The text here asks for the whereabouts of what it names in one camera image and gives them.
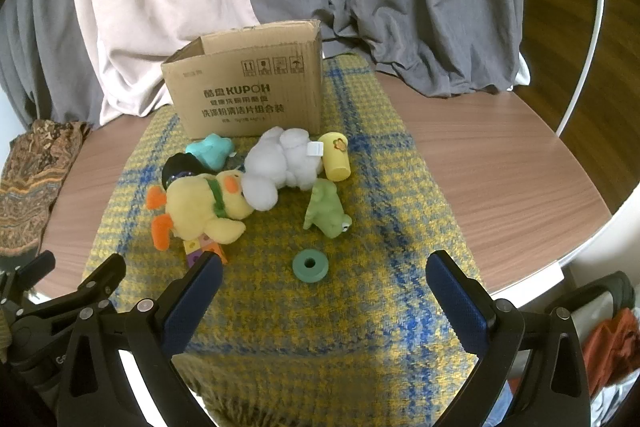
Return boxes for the white cloth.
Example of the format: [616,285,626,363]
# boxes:
[510,54,532,88]

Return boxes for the brown cardboard box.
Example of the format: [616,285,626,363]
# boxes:
[161,19,323,140]

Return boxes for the brown patterned cloth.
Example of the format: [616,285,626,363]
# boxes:
[0,119,93,258]

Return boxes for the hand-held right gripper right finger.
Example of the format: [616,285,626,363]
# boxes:
[426,249,592,427]

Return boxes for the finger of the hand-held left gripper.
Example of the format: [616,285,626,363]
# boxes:
[0,251,57,304]
[45,253,128,324]

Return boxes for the white curved tube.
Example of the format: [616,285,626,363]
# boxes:
[557,0,607,138]

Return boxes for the orange cloth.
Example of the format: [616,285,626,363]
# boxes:
[582,309,636,398]

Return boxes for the black toy hat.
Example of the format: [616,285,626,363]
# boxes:
[161,152,208,188]

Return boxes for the yellow toy cup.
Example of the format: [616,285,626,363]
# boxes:
[317,132,351,182]

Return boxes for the green frog toy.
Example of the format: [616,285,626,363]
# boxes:
[303,182,352,239]

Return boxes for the teal plush toy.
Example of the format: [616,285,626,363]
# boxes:
[186,133,237,171]

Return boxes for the colourful toy block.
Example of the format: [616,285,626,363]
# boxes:
[184,234,231,268]

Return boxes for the yellow duck plush toy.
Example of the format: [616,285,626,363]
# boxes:
[145,170,247,252]

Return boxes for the green toy ring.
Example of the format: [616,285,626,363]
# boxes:
[292,249,330,283]

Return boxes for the yellow blue plaid mat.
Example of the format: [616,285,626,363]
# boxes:
[82,54,493,427]

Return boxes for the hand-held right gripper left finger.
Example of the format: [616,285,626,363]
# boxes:
[60,251,224,427]

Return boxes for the white plush toy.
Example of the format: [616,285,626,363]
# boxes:
[243,127,326,211]

